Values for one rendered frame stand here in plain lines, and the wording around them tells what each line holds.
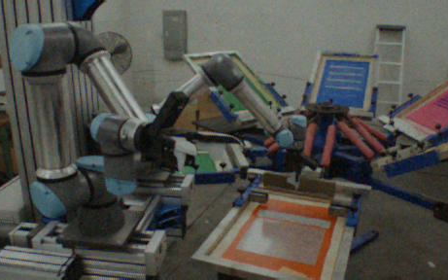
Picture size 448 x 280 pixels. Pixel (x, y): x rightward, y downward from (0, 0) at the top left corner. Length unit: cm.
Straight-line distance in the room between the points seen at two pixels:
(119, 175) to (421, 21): 533
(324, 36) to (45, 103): 520
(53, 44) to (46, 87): 11
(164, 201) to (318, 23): 463
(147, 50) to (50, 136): 601
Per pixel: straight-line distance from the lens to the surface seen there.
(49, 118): 114
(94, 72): 115
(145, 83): 722
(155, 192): 178
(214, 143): 87
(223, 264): 163
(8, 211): 168
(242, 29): 632
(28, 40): 109
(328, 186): 200
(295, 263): 171
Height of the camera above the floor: 193
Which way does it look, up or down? 18 degrees down
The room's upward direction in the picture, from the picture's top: straight up
